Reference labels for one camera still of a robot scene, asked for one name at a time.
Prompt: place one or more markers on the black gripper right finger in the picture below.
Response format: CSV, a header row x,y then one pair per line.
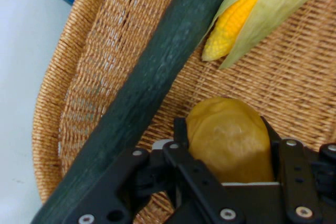
x,y
296,176

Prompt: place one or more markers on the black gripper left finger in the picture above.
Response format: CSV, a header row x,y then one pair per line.
x,y
194,176

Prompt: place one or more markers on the brown potato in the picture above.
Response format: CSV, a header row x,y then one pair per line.
x,y
231,142

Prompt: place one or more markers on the woven wicker basket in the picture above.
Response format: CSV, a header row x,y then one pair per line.
x,y
275,85

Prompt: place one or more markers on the dark green cucumber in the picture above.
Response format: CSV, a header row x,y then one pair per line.
x,y
162,58

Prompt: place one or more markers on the yellow corn cob with husk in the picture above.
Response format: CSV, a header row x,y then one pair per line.
x,y
231,24

